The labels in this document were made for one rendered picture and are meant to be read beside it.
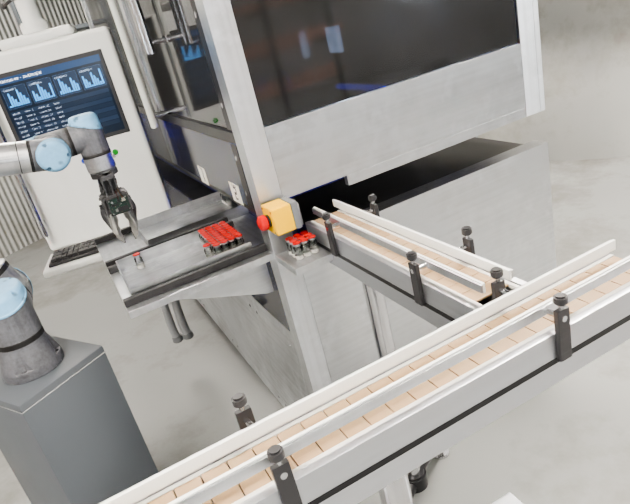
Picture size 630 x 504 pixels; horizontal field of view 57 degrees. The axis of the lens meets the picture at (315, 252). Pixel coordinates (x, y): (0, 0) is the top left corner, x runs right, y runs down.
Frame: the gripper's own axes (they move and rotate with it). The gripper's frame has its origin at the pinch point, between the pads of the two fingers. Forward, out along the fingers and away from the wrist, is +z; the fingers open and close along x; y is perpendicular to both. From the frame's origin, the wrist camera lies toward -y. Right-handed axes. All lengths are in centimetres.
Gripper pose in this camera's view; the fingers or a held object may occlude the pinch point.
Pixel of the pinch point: (128, 235)
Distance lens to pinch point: 175.0
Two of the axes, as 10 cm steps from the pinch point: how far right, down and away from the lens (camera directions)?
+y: 4.4, 2.7, -8.6
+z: 2.3, 8.9, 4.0
